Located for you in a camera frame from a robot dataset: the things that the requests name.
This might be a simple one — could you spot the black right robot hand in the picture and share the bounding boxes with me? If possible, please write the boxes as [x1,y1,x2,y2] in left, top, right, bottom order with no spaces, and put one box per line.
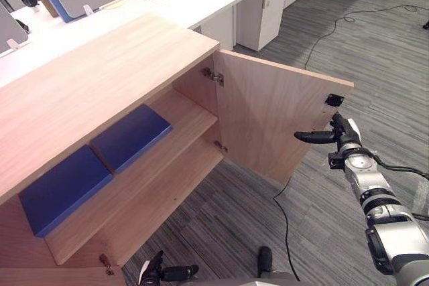
[294,112,362,153]

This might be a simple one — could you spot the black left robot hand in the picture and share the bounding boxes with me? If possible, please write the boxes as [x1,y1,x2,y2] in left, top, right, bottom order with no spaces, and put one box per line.
[137,250,200,286]

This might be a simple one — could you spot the black door latch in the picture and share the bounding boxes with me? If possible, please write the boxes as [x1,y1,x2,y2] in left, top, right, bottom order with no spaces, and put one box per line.
[324,93,345,107]

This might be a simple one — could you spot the wooden cabinet door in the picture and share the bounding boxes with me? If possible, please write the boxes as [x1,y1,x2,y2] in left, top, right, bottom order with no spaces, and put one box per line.
[213,49,355,186]

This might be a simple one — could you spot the wooden cabinet shelf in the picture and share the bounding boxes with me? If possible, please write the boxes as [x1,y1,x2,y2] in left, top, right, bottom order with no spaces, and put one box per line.
[44,90,219,266]

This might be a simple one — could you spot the blue folder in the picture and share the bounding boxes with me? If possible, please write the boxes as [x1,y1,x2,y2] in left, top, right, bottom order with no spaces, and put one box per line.
[89,103,174,175]
[18,145,114,238]

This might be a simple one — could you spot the light wooden cabinet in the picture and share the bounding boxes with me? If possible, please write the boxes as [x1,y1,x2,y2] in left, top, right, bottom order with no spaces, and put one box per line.
[0,12,355,286]

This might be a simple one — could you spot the white office desk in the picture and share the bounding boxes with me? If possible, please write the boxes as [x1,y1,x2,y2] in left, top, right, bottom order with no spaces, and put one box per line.
[0,0,318,89]

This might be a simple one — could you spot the dark robot foot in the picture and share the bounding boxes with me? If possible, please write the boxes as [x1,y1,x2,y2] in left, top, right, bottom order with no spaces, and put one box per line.
[256,246,273,278]

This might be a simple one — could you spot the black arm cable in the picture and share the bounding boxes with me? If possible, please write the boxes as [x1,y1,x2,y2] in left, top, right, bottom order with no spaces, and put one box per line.
[368,149,429,180]

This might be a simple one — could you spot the black floor cable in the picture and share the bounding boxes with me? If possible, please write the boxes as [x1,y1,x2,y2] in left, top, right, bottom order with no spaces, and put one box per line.
[272,4,429,282]

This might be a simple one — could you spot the white drawer pedestal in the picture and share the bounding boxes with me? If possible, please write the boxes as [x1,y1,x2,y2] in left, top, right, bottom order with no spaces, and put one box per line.
[235,0,291,52]

